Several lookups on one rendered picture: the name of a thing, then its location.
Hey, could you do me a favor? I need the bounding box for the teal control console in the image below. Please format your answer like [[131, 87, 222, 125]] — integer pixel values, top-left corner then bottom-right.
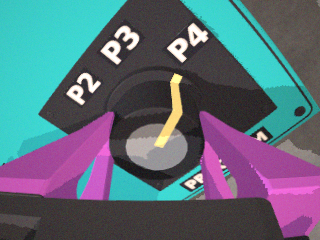
[[0, 0, 320, 200]]

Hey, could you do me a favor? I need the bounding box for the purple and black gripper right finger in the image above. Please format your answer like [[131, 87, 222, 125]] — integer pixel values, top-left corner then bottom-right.
[[199, 111, 320, 238]]

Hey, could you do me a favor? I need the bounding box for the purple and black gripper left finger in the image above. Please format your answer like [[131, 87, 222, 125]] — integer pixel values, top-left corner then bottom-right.
[[0, 112, 115, 200]]

